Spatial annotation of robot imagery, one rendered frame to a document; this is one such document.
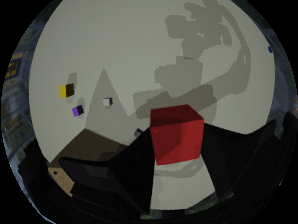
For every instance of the red block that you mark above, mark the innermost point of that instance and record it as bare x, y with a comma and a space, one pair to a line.
176, 133

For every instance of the small purple block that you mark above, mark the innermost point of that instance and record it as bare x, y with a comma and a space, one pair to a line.
77, 110

